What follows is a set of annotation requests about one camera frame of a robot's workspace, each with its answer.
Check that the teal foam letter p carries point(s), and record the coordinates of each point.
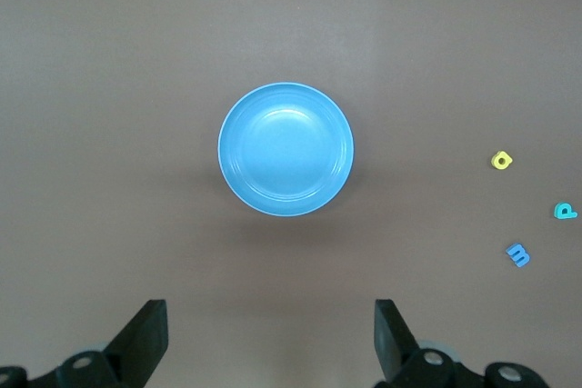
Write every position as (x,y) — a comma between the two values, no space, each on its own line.
(558,214)

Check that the blue foam letter m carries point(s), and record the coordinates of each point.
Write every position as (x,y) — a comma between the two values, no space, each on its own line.
(518,255)

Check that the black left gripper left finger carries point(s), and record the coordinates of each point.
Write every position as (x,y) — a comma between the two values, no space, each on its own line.
(132,351)

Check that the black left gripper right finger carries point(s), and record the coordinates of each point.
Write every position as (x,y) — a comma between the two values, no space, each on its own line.
(400,356)

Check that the brown table cover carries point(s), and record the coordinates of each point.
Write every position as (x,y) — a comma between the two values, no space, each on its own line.
(91,88)

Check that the blue plate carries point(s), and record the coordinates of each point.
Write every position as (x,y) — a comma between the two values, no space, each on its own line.
(285,149)

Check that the yellow foam letter d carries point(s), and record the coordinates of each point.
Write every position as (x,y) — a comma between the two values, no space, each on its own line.
(510,159)

